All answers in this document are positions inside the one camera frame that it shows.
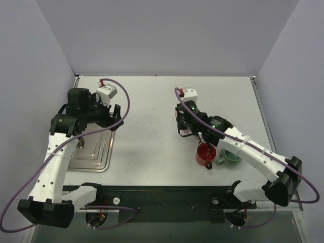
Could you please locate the aluminium table edge rail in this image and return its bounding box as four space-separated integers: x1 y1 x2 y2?
250 76 303 210

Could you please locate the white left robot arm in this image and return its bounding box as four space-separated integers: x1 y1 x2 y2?
17 85 123 228

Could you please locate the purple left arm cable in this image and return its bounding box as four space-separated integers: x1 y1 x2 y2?
0 78 139 233

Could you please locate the teal green mug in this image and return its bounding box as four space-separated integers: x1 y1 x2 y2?
216 149 241 165

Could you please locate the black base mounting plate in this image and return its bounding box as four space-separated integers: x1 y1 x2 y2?
90 186 256 223

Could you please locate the brown striped mug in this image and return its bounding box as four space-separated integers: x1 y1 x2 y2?
77 137 85 148

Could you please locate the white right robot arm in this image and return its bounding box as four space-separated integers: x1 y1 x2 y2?
175 101 302 207

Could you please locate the red mug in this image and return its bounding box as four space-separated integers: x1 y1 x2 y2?
195 142 217 170

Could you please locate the stainless steel tray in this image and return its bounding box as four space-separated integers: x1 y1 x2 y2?
68 130 115 173

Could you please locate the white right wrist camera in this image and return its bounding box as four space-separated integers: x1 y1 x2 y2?
180 87 198 103

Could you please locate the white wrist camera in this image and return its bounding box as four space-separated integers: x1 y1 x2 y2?
96 85 117 106
180 87 198 103

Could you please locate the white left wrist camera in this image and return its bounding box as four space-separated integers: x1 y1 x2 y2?
96 85 117 106

